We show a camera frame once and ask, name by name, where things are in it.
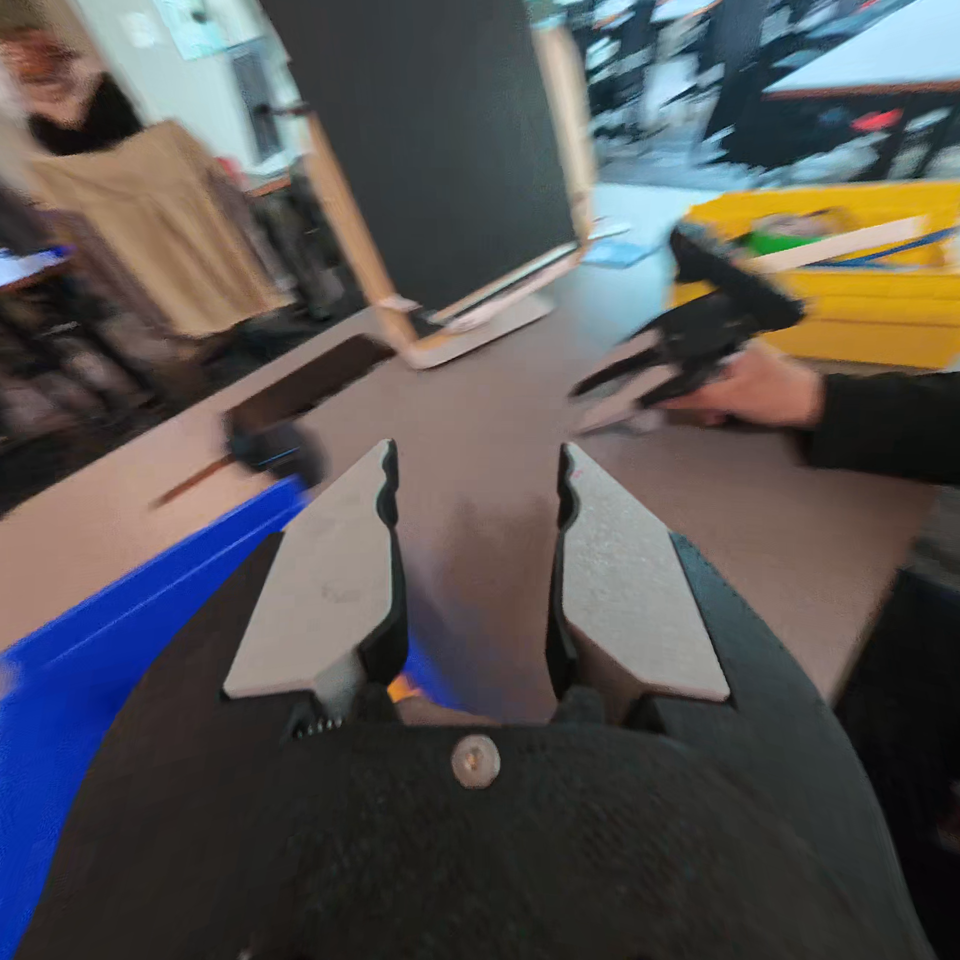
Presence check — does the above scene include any blue plastic bin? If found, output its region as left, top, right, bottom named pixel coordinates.
left=0, top=474, right=466, bottom=960

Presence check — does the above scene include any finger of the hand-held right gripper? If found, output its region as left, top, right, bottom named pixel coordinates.
left=568, top=341, right=678, bottom=400
left=573, top=390, right=667, bottom=438

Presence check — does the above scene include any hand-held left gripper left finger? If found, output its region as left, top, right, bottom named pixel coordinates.
left=222, top=438, right=410, bottom=700

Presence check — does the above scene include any person's right hand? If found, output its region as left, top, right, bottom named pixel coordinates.
left=658, top=346, right=828, bottom=430

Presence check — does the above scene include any black monitor with wooden edge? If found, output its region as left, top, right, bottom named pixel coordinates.
left=258, top=0, right=601, bottom=354

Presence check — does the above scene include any black charging case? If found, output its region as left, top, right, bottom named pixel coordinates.
left=223, top=418, right=329, bottom=485

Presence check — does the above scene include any long white block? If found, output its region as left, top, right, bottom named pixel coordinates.
left=738, top=214, right=933, bottom=277

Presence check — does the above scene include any person's right forearm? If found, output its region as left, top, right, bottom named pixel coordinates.
left=795, top=371, right=960, bottom=485

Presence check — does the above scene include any person's black clothing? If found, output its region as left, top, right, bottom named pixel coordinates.
left=832, top=566, right=960, bottom=960

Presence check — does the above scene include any yellow plastic bin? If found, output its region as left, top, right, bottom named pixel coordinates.
left=669, top=178, right=960, bottom=374

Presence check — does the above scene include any green tape roll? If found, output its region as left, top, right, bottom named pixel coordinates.
left=738, top=212, right=852, bottom=258

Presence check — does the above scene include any tan draped cloth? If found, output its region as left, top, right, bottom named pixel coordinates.
left=26, top=120, right=297, bottom=340

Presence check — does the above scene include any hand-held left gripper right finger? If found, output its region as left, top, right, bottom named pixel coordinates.
left=546, top=441, right=732, bottom=715

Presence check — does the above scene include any grey background table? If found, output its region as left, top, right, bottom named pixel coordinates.
left=761, top=0, right=960, bottom=102

